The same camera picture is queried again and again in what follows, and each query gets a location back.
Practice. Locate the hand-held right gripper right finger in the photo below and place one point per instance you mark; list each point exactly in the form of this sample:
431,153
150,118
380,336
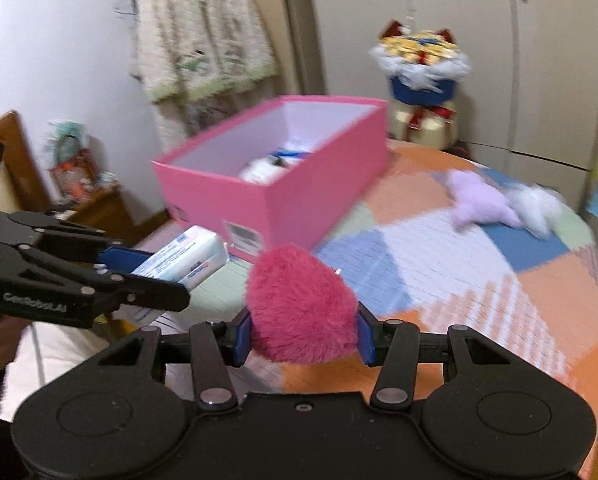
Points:
366,340

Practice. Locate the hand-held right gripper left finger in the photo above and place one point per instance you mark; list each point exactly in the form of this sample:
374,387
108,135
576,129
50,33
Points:
240,340

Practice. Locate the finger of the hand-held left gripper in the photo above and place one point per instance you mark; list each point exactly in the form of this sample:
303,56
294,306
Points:
121,259
154,292

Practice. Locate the white tissue pack blue label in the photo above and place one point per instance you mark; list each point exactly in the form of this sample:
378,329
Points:
194,255

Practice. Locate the pink fuzzy ball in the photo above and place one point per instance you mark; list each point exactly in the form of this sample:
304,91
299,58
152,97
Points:
299,305

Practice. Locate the pink cardboard box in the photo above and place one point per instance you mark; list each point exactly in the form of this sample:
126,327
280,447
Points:
304,210

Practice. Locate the wooden nightstand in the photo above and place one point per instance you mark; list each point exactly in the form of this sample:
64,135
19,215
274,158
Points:
104,210

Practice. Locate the white bed sheet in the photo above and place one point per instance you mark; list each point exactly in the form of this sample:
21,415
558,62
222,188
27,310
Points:
59,355

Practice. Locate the patchwork tablecloth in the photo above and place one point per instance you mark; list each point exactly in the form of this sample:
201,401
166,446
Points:
429,260

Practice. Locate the pile of small trinkets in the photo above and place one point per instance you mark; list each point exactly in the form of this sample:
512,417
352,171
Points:
76,160

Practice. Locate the wooden headboard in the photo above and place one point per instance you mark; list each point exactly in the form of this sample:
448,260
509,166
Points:
14,160

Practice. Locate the white plush toy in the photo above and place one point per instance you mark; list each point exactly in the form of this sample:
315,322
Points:
261,170

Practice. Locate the lilac plush toy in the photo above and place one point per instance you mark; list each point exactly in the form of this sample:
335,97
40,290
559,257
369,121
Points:
479,200

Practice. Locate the white fluffy pompom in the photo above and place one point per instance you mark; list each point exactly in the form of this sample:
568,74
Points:
536,207

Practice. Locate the cream vase with red ribbon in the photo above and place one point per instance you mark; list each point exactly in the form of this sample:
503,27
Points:
424,125

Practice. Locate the white knitted cardigan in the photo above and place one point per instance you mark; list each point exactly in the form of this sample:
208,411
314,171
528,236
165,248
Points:
204,35

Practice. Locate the gold coin bouquet blue wrap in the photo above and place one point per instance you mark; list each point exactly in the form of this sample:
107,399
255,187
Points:
421,60

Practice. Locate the cream wardrobe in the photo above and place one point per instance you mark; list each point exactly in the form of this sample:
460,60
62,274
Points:
479,60

